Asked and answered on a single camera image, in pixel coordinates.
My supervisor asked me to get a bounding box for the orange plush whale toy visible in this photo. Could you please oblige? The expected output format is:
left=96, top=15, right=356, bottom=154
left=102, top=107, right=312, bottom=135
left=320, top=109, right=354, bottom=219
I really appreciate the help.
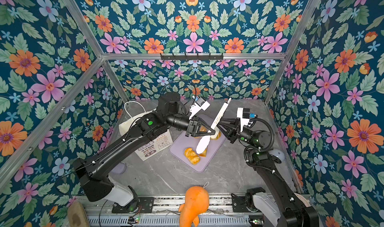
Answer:
left=178, top=186, right=210, bottom=227

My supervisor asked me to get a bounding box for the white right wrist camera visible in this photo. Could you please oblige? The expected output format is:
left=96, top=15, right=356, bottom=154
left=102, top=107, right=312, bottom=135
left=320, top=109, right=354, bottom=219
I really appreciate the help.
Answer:
left=237, top=107, right=257, bottom=130

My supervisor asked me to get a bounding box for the lilac oval pad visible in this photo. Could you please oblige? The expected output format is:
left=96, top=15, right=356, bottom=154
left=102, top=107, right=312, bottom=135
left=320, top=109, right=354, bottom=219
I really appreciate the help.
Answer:
left=111, top=163, right=127, bottom=175

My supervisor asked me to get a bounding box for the lilac plastic tray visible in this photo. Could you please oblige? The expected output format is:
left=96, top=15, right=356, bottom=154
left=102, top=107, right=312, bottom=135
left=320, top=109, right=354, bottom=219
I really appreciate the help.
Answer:
left=168, top=113, right=229, bottom=174

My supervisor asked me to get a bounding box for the black hook rail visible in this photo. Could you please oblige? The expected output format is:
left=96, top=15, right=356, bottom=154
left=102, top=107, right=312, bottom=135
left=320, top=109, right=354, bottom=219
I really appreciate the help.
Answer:
left=160, top=53, right=224, bottom=61

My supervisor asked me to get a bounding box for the twisted glazed fake bread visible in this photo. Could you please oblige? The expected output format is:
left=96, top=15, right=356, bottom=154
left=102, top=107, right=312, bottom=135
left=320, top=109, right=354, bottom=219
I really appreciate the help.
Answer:
left=184, top=148, right=201, bottom=165

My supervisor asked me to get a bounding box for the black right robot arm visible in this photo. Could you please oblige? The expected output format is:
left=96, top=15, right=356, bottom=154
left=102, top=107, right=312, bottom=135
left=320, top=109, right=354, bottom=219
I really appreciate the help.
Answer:
left=218, top=118, right=320, bottom=227

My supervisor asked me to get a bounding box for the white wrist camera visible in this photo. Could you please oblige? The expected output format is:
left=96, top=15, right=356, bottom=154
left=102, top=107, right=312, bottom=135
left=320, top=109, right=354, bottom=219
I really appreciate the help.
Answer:
left=189, top=96, right=210, bottom=120
left=237, top=107, right=257, bottom=130

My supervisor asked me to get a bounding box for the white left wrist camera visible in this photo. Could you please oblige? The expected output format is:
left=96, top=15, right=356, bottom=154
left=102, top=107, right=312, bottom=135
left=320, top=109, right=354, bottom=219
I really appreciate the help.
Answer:
left=189, top=96, right=210, bottom=120

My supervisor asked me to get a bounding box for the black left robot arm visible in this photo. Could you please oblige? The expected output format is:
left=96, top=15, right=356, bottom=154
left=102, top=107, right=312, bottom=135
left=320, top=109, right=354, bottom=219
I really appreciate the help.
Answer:
left=73, top=92, right=216, bottom=212

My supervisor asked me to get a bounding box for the white printed paper bag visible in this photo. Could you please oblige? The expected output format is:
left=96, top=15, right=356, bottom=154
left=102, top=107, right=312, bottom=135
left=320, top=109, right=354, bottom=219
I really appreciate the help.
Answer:
left=119, top=101, right=173, bottom=161

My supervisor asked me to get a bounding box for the striped round fake bread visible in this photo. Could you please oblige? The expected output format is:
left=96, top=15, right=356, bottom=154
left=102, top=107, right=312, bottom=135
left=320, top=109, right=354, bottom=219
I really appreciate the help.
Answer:
left=210, top=131, right=221, bottom=140

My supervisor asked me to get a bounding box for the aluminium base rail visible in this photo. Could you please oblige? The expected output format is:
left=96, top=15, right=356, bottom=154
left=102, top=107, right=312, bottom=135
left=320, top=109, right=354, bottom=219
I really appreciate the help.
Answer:
left=74, top=193, right=304, bottom=227

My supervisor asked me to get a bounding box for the sesame oval fake bread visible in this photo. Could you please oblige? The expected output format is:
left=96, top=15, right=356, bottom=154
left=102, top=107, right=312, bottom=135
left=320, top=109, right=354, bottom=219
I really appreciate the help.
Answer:
left=199, top=126, right=208, bottom=133

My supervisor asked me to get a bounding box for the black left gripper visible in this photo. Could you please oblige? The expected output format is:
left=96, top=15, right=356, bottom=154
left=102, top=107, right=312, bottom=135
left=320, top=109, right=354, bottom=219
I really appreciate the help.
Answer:
left=166, top=110, right=218, bottom=134

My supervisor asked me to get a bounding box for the brown stained sponge block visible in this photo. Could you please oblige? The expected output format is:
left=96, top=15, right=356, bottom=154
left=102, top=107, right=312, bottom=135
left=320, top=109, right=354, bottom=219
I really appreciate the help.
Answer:
left=67, top=202, right=90, bottom=227

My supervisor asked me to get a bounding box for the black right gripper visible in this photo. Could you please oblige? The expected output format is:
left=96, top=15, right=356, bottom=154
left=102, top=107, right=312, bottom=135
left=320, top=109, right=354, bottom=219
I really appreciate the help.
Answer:
left=217, top=122, right=259, bottom=151

